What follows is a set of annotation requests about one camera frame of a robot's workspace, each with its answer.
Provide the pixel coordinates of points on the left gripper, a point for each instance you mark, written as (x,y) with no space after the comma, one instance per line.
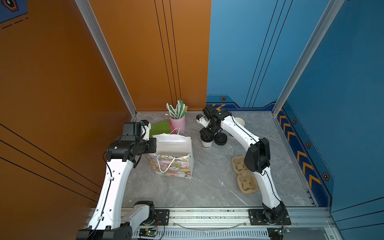
(152,148)

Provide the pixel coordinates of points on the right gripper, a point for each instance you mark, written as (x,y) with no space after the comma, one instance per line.
(204,131)

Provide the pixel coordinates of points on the black cup lid stack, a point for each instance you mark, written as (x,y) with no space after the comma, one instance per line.
(220,139)

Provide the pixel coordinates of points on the white paper coffee cup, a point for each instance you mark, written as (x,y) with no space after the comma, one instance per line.
(207,145)

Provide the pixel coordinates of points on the green napkin stack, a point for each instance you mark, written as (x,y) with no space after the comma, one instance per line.
(163,127)

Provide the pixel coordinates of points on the stack of paper cups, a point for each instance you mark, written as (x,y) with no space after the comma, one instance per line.
(240,124)

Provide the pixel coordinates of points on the cartoon paper gift bag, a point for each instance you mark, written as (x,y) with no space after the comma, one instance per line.
(173,156)

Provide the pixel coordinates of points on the pulp cup carrier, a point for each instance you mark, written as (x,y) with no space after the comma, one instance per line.
(246,180)

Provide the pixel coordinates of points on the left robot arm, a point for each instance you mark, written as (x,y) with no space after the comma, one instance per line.
(122,156)

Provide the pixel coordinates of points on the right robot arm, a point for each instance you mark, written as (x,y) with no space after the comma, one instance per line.
(257,159)

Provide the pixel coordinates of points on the pink straw holder cup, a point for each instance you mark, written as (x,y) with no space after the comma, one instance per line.
(178,126)

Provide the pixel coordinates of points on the bundle of wrapped straws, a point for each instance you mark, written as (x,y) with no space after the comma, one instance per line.
(178,111)

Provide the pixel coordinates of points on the left green circuit board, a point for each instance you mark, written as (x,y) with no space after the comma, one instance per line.
(147,233)

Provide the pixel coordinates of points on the green circuit board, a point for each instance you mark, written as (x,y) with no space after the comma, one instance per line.
(281,232)
(147,233)

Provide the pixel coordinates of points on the right green circuit board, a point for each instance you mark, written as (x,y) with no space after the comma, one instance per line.
(281,232)

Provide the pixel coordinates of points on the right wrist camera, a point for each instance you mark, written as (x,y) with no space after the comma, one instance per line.
(202,120)

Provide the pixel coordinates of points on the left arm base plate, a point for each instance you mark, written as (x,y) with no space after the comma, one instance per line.
(161,217)

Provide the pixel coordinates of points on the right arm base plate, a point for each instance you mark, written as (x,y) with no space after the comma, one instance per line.
(263,218)

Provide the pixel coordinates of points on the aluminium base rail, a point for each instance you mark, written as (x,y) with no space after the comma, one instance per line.
(230,222)

